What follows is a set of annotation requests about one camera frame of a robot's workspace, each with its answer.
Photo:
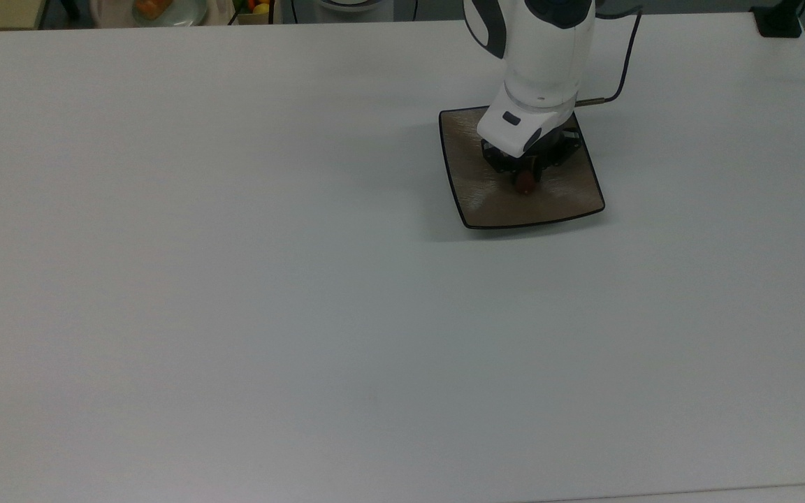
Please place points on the pale green round plate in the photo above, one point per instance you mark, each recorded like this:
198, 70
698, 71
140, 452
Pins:
186, 12

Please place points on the orange food piece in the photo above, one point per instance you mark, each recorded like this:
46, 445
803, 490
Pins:
152, 8

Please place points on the small dark red round food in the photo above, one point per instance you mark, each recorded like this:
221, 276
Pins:
527, 182

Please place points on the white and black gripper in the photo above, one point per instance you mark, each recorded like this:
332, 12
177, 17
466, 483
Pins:
514, 133

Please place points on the square brown ceramic plate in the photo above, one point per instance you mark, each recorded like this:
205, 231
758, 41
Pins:
486, 199

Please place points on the white round base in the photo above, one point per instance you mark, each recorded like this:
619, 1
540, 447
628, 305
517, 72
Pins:
350, 5

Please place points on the box with colourful fruit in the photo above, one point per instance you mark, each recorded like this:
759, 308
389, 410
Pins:
256, 11

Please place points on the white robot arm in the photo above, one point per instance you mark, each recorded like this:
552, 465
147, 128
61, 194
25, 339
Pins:
542, 49

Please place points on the black table clamp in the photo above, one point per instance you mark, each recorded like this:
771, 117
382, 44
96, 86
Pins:
777, 21

